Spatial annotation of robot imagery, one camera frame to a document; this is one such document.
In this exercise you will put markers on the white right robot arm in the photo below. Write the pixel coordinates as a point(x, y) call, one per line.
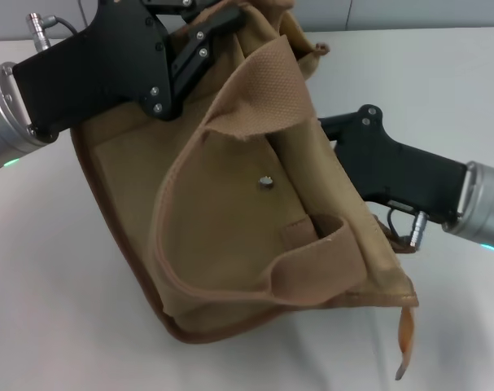
point(482, 203)

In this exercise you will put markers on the khaki canvas food bag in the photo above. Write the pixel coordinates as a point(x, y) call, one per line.
point(238, 203)

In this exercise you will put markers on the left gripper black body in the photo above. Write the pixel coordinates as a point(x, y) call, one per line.
point(92, 69)

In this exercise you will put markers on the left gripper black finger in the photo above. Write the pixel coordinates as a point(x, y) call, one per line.
point(177, 7)
point(202, 40)

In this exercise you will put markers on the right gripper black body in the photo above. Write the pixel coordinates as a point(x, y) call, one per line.
point(393, 171)

